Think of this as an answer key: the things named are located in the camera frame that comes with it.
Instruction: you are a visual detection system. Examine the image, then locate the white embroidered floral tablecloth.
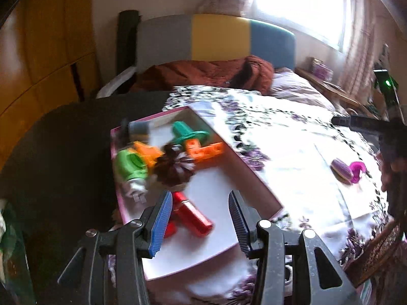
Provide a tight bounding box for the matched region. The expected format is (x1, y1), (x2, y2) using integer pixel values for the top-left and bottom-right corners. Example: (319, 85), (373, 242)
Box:
(147, 87), (390, 304)

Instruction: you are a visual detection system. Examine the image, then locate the round green glass table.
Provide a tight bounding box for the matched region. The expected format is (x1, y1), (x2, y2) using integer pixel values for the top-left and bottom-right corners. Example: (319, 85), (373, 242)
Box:
(1, 199), (37, 304)

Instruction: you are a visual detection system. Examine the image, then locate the wooden wardrobe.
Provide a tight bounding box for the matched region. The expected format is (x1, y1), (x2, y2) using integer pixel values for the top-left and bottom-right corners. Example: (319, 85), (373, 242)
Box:
(1, 0), (101, 164)

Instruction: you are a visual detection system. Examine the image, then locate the pink bed blanket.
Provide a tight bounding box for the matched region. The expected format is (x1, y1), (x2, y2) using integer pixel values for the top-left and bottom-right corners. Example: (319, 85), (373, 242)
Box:
(268, 68), (335, 112)

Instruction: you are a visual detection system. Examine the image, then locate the wooden side shelf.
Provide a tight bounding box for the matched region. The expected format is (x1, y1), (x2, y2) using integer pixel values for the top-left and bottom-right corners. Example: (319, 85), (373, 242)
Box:
(295, 68), (374, 117)

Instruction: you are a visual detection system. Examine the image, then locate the rust brown quilted jacket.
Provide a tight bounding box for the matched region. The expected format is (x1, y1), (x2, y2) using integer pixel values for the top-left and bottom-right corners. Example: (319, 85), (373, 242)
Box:
(130, 55), (274, 94)

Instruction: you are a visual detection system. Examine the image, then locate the small purple box on shelf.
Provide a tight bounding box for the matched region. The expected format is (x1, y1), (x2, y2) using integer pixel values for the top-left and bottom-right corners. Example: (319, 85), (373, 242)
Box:
(310, 57), (333, 82)

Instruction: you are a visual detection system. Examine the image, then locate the orange plastic clip toy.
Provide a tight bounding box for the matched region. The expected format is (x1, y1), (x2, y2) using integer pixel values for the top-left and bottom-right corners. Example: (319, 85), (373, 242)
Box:
(133, 141), (164, 169)

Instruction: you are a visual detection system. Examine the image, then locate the orange holed block toy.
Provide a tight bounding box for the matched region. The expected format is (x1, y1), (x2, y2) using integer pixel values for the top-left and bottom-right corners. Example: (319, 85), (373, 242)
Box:
(185, 139), (224, 163)

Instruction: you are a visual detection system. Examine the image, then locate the wicker chair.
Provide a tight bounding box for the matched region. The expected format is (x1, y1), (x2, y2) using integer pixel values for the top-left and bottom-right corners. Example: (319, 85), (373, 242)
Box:
(344, 218), (407, 305)

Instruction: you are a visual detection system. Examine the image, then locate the dark brown flower ornament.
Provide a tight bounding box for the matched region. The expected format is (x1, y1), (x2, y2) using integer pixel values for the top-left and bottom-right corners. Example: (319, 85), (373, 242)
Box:
(153, 143), (196, 191)

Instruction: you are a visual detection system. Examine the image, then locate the teal green funnel toy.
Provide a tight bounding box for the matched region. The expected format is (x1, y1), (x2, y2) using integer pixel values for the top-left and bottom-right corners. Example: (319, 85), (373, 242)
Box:
(172, 121), (210, 145)

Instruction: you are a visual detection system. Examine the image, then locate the red foam puzzle piece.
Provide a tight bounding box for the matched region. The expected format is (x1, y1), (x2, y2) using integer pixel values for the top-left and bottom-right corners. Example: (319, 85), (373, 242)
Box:
(164, 219), (177, 238)

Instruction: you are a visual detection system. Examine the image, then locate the red metallic cylinder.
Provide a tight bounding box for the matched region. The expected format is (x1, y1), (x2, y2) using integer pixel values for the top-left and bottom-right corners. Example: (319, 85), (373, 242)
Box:
(172, 191), (213, 238)

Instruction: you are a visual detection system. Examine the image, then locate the grey black cylinder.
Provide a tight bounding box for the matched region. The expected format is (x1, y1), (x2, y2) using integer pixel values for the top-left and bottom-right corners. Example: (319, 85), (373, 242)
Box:
(119, 118), (150, 144)

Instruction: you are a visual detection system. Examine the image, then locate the magenta funnel toy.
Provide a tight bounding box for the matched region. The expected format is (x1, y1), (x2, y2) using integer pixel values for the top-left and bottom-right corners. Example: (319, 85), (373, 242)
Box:
(349, 161), (367, 184)

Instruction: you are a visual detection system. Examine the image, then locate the black rolled mat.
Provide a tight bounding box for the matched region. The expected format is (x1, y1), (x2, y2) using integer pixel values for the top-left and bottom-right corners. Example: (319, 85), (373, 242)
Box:
(116, 10), (141, 74)

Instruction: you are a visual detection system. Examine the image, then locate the purple yellow oval case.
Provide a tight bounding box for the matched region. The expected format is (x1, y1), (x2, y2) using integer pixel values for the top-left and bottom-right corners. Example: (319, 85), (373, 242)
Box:
(330, 158), (354, 184)

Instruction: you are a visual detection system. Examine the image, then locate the window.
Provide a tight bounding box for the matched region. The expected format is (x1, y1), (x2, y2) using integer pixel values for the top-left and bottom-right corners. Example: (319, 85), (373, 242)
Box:
(252, 0), (353, 52)

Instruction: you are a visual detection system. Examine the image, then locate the grey yellow blue headboard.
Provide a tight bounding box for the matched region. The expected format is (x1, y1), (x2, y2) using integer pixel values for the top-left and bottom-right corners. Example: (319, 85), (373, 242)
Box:
(137, 14), (296, 73)

